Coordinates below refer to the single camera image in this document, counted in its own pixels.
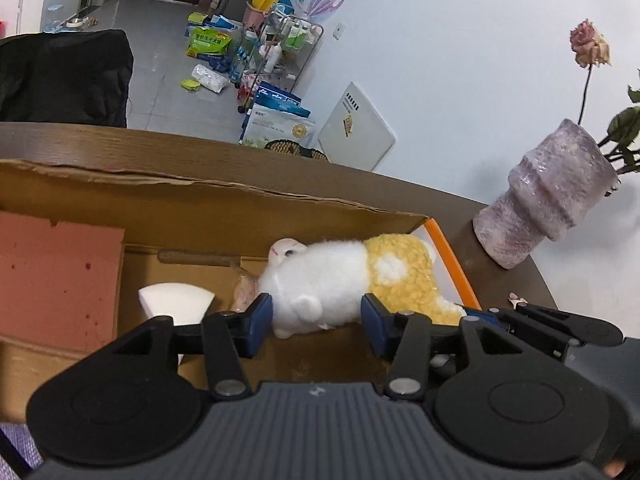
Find white wedge sponge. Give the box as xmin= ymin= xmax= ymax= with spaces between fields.
xmin=138 ymin=282 xmax=217 ymax=368

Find white flat board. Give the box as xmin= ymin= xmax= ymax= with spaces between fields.
xmin=318 ymin=81 xmax=396 ymax=172

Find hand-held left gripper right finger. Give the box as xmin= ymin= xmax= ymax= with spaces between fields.
xmin=361 ymin=293 xmax=506 ymax=401

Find white plastic packet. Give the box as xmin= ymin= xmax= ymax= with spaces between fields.
xmin=192 ymin=64 xmax=229 ymax=94

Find pink layered sponge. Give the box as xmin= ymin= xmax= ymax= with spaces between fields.
xmin=0 ymin=211 xmax=126 ymax=361

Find green printed bag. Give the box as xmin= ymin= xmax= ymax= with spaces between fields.
xmin=187 ymin=25 xmax=233 ymax=61

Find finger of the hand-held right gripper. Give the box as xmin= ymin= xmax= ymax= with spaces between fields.
xmin=514 ymin=304 xmax=587 ymax=347
xmin=465 ymin=308 xmax=568 ymax=362

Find metal rack with bottles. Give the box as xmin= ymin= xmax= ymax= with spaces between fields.
xmin=240 ymin=2 xmax=325 ymax=111

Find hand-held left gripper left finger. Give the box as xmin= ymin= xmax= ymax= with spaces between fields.
xmin=112 ymin=292 xmax=275 ymax=401

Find dark woven slippers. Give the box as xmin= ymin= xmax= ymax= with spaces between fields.
xmin=264 ymin=139 xmax=331 ymax=163

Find blue white carton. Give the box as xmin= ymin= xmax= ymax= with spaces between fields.
xmin=252 ymin=80 xmax=311 ymax=117

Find red cardboard box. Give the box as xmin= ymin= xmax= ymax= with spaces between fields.
xmin=0 ymin=159 xmax=483 ymax=423

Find black cloth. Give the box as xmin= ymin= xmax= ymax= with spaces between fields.
xmin=0 ymin=29 xmax=135 ymax=128

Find pink textured vase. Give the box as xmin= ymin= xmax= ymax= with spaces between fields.
xmin=472 ymin=118 xmax=620 ymax=270

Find yellow white plush toy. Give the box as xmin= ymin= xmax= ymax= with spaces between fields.
xmin=259 ymin=234 xmax=468 ymax=338

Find white carton gold seal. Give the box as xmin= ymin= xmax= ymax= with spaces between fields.
xmin=239 ymin=110 xmax=317 ymax=150

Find bunch of dried roses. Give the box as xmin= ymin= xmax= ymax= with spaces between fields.
xmin=570 ymin=19 xmax=640 ymax=197

